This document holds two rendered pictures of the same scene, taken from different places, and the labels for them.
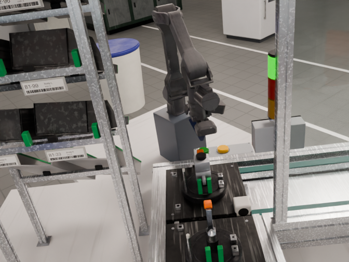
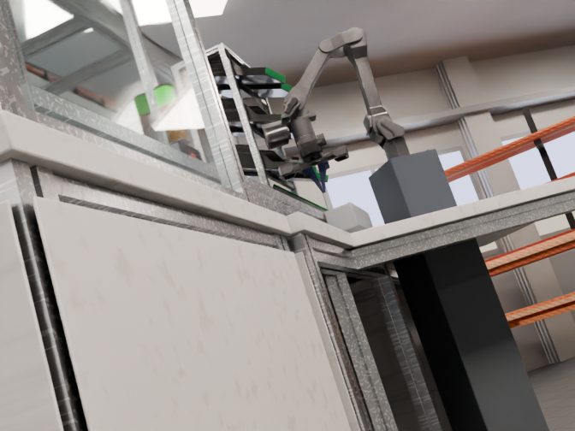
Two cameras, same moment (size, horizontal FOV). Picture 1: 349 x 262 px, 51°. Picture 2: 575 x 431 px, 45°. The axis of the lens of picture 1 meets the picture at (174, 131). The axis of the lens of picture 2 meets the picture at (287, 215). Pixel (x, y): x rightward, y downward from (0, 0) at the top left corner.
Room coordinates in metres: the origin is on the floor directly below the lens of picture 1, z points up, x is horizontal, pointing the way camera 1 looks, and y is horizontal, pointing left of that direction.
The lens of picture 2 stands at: (1.29, -1.85, 0.64)
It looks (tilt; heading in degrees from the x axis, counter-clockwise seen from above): 12 degrees up; 102
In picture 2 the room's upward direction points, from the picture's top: 18 degrees counter-clockwise
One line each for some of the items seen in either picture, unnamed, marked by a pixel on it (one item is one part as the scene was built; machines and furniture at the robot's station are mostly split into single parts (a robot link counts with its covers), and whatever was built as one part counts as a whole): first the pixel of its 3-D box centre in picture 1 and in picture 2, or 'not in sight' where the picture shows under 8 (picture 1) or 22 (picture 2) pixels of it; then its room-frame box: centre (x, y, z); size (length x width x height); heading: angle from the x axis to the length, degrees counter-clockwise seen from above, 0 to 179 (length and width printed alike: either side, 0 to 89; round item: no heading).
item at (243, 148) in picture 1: (223, 157); (350, 223); (1.09, -0.16, 0.93); 0.21 x 0.07 x 0.06; 87
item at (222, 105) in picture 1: (213, 104); (311, 144); (1.06, -0.14, 1.16); 0.07 x 0.07 x 0.06; 10
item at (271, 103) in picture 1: (278, 105); not in sight; (0.76, -0.25, 1.29); 0.05 x 0.05 x 0.05
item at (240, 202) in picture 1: (242, 206); not in sight; (0.78, -0.16, 0.97); 0.05 x 0.05 x 0.04; 87
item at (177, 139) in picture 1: (180, 133); (413, 197); (1.26, -0.02, 0.96); 0.14 x 0.14 x 0.20; 33
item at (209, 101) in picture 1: (202, 85); (283, 123); (1.00, -0.10, 1.26); 0.12 x 0.08 x 0.11; 17
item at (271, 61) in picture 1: (279, 65); not in sight; (0.76, -0.25, 1.39); 0.05 x 0.05 x 0.05
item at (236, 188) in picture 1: (204, 191); not in sight; (0.88, -0.07, 0.96); 0.24 x 0.24 x 0.02; 87
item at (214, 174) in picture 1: (204, 185); not in sight; (0.88, -0.07, 0.98); 0.14 x 0.14 x 0.02
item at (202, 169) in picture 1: (202, 166); not in sight; (0.87, -0.07, 1.06); 0.08 x 0.04 x 0.07; 177
